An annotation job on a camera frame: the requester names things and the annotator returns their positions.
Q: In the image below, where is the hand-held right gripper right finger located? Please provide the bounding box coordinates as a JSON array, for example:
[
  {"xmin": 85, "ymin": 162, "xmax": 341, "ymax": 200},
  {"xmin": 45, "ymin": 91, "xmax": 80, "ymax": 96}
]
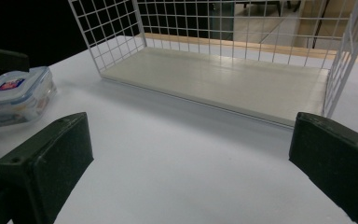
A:
[{"xmin": 288, "ymin": 111, "xmax": 358, "ymax": 224}]

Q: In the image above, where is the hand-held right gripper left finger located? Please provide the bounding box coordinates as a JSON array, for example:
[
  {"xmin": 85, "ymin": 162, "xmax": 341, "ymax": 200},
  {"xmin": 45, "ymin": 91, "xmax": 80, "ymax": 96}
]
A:
[{"xmin": 0, "ymin": 112, "xmax": 95, "ymax": 224}]

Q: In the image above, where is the clear plastic container blue lid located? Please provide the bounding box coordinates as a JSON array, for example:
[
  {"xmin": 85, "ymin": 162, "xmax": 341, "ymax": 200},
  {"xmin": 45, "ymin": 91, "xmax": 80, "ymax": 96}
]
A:
[{"xmin": 0, "ymin": 65, "xmax": 58, "ymax": 128}]

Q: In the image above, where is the white wire grid rack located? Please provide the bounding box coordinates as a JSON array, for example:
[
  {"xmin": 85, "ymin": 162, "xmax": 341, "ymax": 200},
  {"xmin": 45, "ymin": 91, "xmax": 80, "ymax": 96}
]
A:
[{"xmin": 67, "ymin": 0, "xmax": 358, "ymax": 129}]

